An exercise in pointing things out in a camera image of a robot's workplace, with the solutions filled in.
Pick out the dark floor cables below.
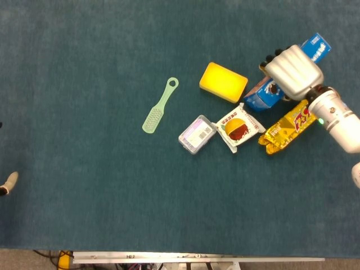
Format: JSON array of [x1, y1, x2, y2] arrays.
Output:
[[33, 249, 61, 267]]

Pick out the yellow floor block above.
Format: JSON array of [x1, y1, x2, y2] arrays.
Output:
[[57, 249, 74, 270]]

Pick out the clear plastic box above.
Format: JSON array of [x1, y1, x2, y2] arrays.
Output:
[[178, 114, 217, 155]]

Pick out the blue cookie box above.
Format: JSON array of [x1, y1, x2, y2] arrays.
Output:
[[243, 33, 332, 114]]

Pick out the yellow snack bag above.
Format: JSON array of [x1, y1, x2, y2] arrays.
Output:
[[258, 98, 318, 156]]

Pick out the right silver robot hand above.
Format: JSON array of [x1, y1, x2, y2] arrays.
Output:
[[259, 44, 325, 101]]

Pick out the green plastic brush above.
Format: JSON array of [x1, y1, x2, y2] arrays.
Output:
[[142, 77, 179, 133]]

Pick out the wiring under table rail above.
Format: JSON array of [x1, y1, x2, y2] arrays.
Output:
[[114, 263, 242, 270]]

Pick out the aluminium table rail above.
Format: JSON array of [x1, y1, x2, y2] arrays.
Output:
[[72, 251, 326, 264]]

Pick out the white burger snack packet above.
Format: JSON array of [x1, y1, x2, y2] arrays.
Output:
[[215, 102, 267, 154]]

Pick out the yellow sponge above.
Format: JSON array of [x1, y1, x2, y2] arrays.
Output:
[[199, 61, 249, 104]]

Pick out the teal carpet table cover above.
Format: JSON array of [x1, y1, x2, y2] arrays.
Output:
[[0, 0, 360, 257]]

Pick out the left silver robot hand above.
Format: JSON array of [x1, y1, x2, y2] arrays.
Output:
[[0, 171, 19, 196]]

